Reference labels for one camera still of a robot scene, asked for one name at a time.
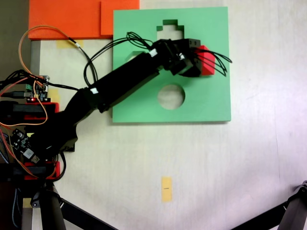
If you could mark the notched black tripod leg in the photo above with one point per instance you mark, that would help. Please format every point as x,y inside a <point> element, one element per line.
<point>296,208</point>

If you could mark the green shape sorter board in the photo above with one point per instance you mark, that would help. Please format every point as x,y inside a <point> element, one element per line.
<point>206,103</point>

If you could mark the red and black table clamp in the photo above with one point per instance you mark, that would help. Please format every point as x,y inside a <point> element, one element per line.
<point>36,109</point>
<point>36,171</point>

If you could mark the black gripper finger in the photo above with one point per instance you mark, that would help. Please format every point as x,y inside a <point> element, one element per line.
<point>193,44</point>
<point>195,70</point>

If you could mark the yellow masking tape piece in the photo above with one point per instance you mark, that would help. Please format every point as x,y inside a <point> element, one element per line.
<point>63,44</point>
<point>27,203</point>
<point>55,94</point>

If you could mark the red square block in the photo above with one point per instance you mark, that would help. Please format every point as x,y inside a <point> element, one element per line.
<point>208,64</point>

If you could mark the large orange flat block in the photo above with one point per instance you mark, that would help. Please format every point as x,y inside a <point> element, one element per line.
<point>64,19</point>

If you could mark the black USB plug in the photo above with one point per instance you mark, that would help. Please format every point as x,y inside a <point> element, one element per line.
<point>16,94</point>

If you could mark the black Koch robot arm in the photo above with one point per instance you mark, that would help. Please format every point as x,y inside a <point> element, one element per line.
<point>129,74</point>

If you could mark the black circuit board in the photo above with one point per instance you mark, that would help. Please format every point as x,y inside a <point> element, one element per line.
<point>22,143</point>

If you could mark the yellow tape marker with line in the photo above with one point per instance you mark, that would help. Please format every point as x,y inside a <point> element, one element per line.
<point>166,195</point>

